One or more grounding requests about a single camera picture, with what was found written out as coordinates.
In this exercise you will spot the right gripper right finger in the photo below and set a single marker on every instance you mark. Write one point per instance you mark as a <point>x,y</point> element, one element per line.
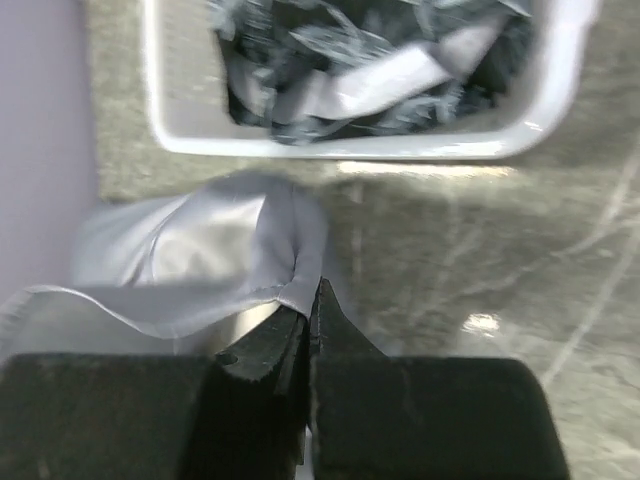
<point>373,416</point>

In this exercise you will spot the dark patterned cloth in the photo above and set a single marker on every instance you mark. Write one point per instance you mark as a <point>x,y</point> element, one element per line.
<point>311,71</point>

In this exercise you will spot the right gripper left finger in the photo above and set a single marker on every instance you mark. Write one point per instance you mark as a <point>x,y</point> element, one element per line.
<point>239,414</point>

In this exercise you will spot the grey pillowcase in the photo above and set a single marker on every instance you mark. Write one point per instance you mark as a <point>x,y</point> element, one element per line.
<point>171,275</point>

